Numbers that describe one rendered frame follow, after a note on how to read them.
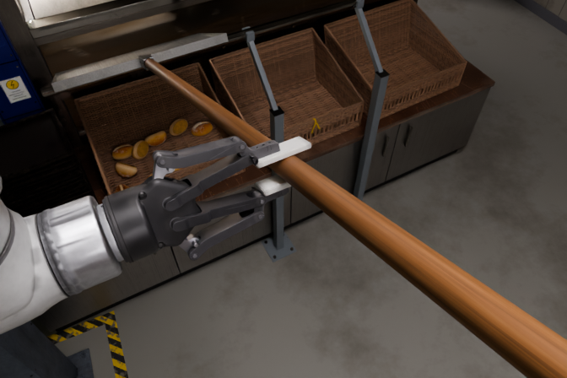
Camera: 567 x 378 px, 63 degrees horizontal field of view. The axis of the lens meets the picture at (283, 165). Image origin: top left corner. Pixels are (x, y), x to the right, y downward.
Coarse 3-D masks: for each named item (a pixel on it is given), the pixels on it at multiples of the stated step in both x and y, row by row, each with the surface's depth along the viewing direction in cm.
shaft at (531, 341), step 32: (192, 96) 88; (224, 128) 71; (288, 160) 53; (320, 192) 45; (352, 224) 40; (384, 224) 38; (384, 256) 36; (416, 256) 34; (448, 288) 31; (480, 288) 30; (480, 320) 28; (512, 320) 27; (512, 352) 26; (544, 352) 25
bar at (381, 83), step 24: (360, 0) 182; (264, 24) 170; (288, 24) 174; (360, 24) 187; (264, 72) 171; (384, 72) 187; (384, 96) 195; (360, 168) 229; (360, 192) 243; (264, 240) 245; (288, 240) 245
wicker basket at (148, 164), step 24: (192, 72) 209; (96, 96) 195; (120, 96) 199; (144, 96) 204; (168, 96) 209; (216, 96) 201; (96, 120) 200; (120, 120) 205; (144, 120) 210; (168, 120) 215; (192, 120) 220; (96, 144) 205; (120, 144) 210; (168, 144) 211; (192, 144) 211; (144, 168) 202; (192, 168) 184
